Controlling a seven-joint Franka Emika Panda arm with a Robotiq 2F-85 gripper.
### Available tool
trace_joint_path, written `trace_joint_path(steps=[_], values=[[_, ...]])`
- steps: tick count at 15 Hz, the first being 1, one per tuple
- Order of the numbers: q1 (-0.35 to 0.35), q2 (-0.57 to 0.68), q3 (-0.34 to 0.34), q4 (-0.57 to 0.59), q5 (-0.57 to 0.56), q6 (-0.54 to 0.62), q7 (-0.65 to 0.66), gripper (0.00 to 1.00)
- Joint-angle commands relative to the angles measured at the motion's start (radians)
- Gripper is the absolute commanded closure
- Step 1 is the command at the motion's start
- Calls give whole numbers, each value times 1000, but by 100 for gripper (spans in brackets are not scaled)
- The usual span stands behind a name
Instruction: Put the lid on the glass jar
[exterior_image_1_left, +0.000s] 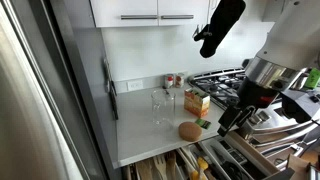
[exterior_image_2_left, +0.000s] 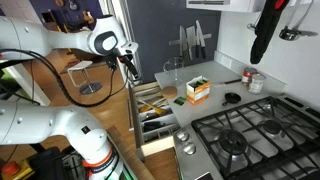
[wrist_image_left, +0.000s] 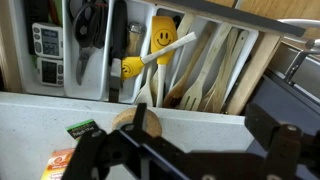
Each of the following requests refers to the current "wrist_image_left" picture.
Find lower white digital timer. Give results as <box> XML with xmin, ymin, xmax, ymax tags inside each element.
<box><xmin>37</xmin><ymin>57</ymin><xmax>64</xmax><ymax>87</ymax></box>

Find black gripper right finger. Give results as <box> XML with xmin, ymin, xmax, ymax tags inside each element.
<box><xmin>245</xmin><ymin>104</ymin><xmax>302</xmax><ymax>180</ymax></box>

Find black handled kitchen scissors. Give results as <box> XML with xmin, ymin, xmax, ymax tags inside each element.
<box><xmin>71</xmin><ymin>0</ymin><xmax>109</xmax><ymax>86</ymax></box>

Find green tea bag packet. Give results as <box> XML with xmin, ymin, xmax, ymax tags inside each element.
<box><xmin>66</xmin><ymin>119</ymin><xmax>98</xmax><ymax>141</ymax></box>

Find black handled knife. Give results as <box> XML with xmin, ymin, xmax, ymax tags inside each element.
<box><xmin>109</xmin><ymin>0</ymin><xmax>127</xmax><ymax>102</ymax></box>

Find white drawer cutlery organizer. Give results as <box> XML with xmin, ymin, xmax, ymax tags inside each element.
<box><xmin>9</xmin><ymin>0</ymin><xmax>259</xmax><ymax>109</ymax></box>

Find round cork jar lid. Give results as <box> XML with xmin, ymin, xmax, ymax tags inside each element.
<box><xmin>112</xmin><ymin>108</ymin><xmax>162</xmax><ymax>137</ymax></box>

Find orange tea box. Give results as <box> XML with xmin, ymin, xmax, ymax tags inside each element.
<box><xmin>40</xmin><ymin>148</ymin><xmax>74</xmax><ymax>180</ymax></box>

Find wooden kitchen drawer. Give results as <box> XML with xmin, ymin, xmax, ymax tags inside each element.
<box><xmin>0</xmin><ymin>0</ymin><xmax>304</xmax><ymax>115</ymax></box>

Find yellow smiley spatula diagonal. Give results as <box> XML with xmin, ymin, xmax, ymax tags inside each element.
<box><xmin>121</xmin><ymin>32</ymin><xmax>197</xmax><ymax>80</ymax></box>

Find upper white digital timer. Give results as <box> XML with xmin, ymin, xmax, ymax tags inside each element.
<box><xmin>32</xmin><ymin>22</ymin><xmax>63</xmax><ymax>59</ymax></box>

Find wooden slotted spatula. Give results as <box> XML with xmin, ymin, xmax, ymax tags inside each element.
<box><xmin>198</xmin><ymin>28</ymin><xmax>249</xmax><ymax>113</ymax></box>

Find wooden fork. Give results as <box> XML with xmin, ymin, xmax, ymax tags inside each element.
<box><xmin>179</xmin><ymin>23</ymin><xmax>232</xmax><ymax>111</ymax></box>

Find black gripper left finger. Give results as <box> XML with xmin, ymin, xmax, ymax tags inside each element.
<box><xmin>62</xmin><ymin>129</ymin><xmax>109</xmax><ymax>180</ymax></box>

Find white digital timer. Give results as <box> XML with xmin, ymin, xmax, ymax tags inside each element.
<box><xmin>37</xmin><ymin>57</ymin><xmax>64</xmax><ymax>87</ymax></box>
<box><xmin>32</xmin><ymin>22</ymin><xmax>63</xmax><ymax>59</ymax></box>

